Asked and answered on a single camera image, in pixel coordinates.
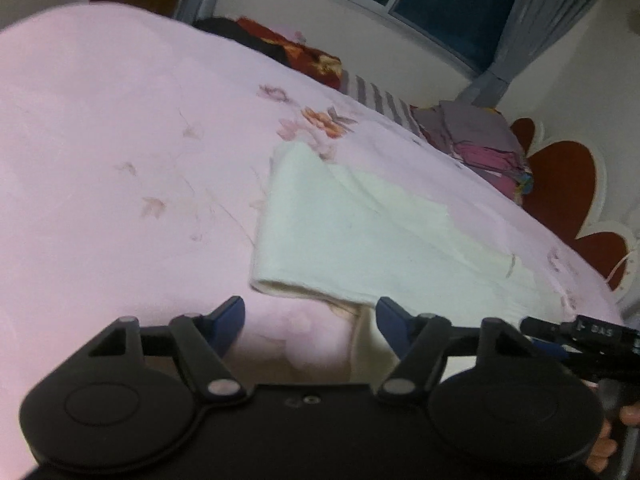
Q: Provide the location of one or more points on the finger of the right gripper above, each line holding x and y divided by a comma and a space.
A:
550, 349
544, 330

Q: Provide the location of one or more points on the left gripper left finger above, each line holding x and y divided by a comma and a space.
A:
201, 341

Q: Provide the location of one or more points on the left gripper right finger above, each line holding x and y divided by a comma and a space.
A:
420, 343

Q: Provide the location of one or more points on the white knit sweater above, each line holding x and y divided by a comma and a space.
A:
452, 246

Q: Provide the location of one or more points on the stack of folded clothes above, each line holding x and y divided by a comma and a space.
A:
480, 139

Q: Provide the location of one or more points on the person's right hand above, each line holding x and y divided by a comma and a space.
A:
605, 447

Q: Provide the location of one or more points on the red heart headboard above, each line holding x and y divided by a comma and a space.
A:
568, 196

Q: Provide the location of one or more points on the pink floral bed sheet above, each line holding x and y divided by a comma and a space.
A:
135, 159

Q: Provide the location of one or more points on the striped pillow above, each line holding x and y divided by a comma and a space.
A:
383, 102

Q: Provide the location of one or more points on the red patterned blanket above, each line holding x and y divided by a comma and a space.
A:
314, 63

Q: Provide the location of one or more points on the black garment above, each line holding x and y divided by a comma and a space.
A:
224, 27

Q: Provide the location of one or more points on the right grey curtain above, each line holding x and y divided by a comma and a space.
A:
532, 27

